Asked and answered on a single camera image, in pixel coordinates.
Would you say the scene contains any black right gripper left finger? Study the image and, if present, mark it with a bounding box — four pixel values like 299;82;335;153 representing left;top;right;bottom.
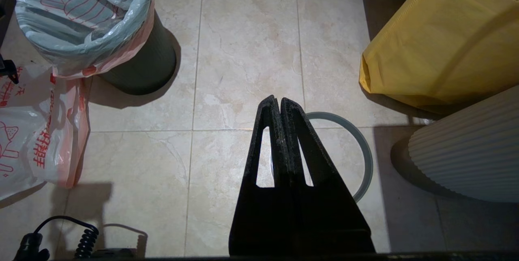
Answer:
228;95;299;254

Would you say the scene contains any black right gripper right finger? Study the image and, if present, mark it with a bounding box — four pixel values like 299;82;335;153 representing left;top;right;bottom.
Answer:
280;98;376;254

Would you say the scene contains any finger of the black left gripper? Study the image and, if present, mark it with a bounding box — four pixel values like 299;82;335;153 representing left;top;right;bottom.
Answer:
0;58;19;84

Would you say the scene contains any grey bin rim ring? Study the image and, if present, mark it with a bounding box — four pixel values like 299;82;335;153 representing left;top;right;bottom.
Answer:
268;112;374;203

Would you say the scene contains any white garbage bag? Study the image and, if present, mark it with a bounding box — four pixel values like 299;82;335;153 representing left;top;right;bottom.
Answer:
15;0;155;79

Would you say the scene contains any empty white red-printed plastic bag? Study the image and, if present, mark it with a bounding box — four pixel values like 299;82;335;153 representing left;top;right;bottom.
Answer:
0;64;90;201

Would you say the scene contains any black round trash bin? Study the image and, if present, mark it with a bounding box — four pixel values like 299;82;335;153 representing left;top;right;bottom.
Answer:
97;2;178;95

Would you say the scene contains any yellow fabric bag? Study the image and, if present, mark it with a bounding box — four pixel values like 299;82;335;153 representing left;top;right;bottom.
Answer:
359;0;519;109

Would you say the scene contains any black cable with plug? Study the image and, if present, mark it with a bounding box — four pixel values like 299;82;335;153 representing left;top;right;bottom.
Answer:
14;216;100;261

